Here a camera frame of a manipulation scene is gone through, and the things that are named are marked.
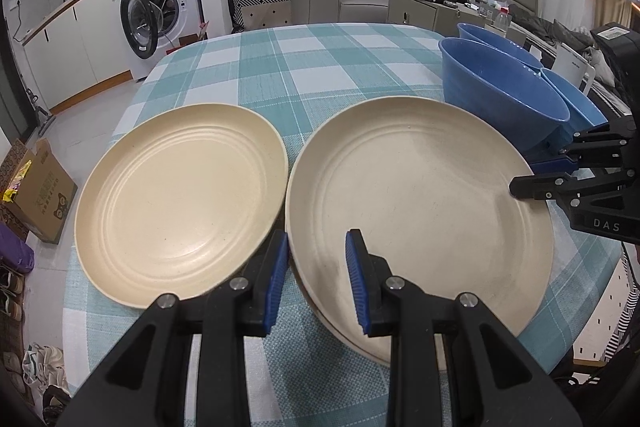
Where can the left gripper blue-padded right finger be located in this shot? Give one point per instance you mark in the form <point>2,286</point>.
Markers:
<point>468,397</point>

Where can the white kitchen base cabinets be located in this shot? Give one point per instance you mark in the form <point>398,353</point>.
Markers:
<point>79,52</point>

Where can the purple bag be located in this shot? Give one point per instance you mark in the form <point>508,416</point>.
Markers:
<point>14,252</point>

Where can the brown cardboard box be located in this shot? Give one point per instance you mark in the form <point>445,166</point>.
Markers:
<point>36,189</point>

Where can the grey side cabinet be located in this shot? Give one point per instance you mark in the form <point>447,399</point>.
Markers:
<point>440,18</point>

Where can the light blue bowl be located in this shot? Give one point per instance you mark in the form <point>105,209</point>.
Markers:
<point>583,113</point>

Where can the dark blue large bowl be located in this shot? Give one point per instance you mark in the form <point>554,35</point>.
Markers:
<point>504,92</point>

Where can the white washing machine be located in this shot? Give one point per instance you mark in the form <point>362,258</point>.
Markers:
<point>146,30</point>

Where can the clear plastic bottle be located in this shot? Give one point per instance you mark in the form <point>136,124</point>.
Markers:
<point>502,20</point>

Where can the wooden shoe rack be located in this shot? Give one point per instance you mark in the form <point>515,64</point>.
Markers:
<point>12,328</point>

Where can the white electric kettle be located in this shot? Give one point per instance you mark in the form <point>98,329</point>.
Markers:
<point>573,67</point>

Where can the red cardboard box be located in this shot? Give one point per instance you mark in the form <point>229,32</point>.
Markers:
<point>186,40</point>

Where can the beige plate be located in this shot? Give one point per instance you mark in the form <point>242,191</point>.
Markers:
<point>427,185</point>
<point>429,333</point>
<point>180,203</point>

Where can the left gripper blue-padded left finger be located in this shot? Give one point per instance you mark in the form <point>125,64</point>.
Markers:
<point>142,380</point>

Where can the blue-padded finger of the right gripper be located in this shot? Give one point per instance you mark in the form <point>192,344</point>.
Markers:
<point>555,186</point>
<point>614,145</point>

